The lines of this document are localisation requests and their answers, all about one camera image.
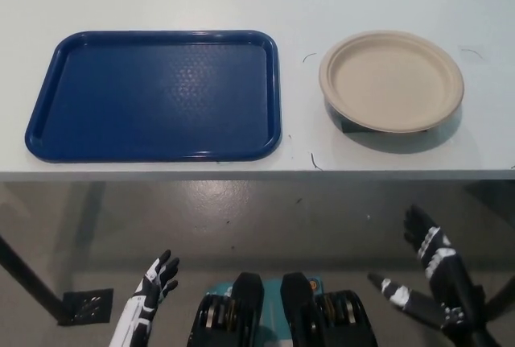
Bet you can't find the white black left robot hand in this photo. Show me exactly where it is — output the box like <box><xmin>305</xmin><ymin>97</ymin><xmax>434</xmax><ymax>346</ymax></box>
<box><xmin>106</xmin><ymin>249</ymin><xmax>180</xmax><ymax>347</ymax></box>

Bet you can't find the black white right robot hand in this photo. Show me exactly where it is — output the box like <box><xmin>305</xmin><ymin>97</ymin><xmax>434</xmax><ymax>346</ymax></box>
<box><xmin>367</xmin><ymin>204</ymin><xmax>485</xmax><ymax>333</ymax></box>

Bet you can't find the beige round paper plate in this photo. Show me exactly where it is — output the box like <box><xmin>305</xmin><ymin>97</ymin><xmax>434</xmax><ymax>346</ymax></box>
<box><xmin>319</xmin><ymin>30</ymin><xmax>466</xmax><ymax>134</ymax></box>

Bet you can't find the black perforated foot plate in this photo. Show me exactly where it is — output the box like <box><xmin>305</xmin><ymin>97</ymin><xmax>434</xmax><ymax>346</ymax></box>
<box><xmin>58</xmin><ymin>287</ymin><xmax>114</xmax><ymax>327</ymax></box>

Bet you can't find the blue plastic serving tray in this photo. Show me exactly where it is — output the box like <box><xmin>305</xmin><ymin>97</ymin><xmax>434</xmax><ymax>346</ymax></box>
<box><xmin>24</xmin><ymin>29</ymin><xmax>284</xmax><ymax>162</ymax></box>

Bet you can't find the black table leg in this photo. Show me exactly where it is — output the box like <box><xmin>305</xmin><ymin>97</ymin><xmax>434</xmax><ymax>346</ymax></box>
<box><xmin>480</xmin><ymin>270</ymin><xmax>515</xmax><ymax>324</ymax></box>
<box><xmin>0</xmin><ymin>233</ymin><xmax>68</xmax><ymax>324</ymax></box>

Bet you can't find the grey perforated plastic basket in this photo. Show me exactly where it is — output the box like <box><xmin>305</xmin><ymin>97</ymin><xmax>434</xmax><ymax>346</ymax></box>
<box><xmin>323</xmin><ymin>96</ymin><xmax>460</xmax><ymax>133</ymax></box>

